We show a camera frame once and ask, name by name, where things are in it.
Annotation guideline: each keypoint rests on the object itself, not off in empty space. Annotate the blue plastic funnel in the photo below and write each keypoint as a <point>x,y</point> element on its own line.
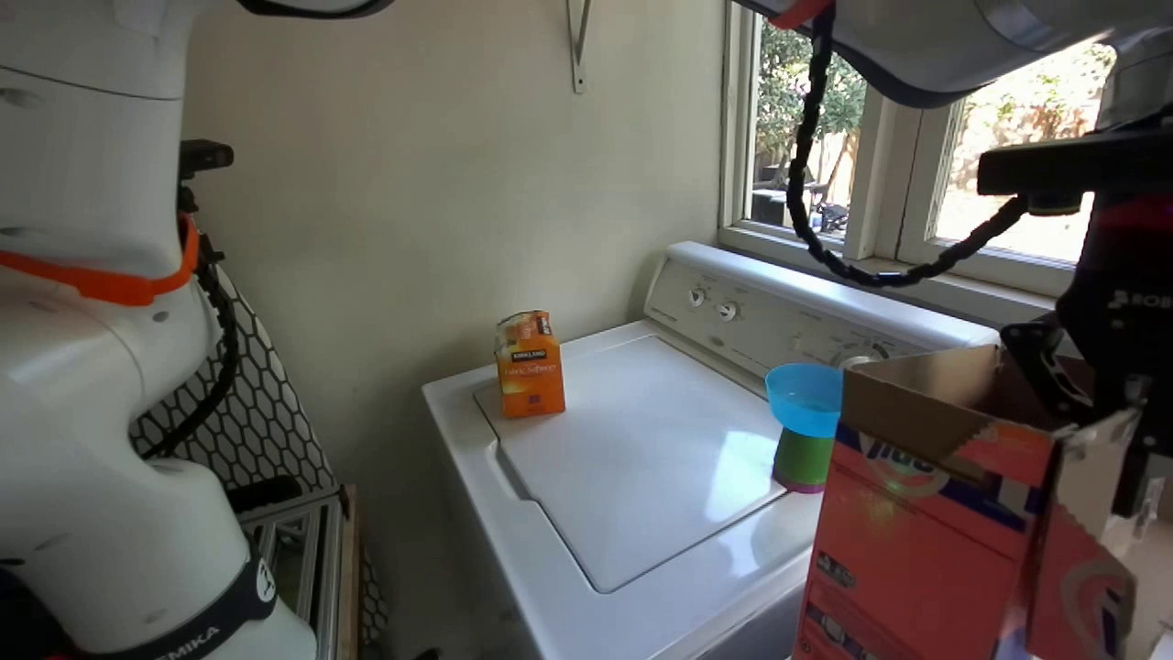
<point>800,396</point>

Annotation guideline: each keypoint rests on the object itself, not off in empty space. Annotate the white washing machine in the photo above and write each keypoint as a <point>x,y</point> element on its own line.
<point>645,464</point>

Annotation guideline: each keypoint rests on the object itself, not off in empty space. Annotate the wooden board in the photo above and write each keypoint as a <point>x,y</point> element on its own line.
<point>349,587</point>

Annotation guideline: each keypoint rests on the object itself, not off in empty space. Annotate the metal wall bracket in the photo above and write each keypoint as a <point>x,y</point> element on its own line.
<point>577,50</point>

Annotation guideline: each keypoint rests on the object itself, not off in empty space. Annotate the dark vehicle outside window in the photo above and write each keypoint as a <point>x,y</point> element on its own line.
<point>781,208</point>

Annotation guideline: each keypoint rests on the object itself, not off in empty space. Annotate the red Tide detergent box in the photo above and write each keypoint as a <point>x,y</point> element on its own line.
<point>918,535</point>

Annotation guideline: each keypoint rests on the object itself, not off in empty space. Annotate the green bottle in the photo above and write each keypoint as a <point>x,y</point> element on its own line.
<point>800,464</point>

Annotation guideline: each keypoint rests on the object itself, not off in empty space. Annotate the orange fabric softener box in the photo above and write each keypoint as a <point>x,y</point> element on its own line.
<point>531,371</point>

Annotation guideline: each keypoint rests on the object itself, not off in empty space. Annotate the black hexagonal mesh panel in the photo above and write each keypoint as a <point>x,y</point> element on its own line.
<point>269,417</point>

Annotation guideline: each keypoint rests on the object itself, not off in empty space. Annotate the white window frame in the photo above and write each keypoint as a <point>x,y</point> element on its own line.
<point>739,147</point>

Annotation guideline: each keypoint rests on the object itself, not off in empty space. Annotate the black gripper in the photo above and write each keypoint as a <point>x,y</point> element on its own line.
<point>1131,296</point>

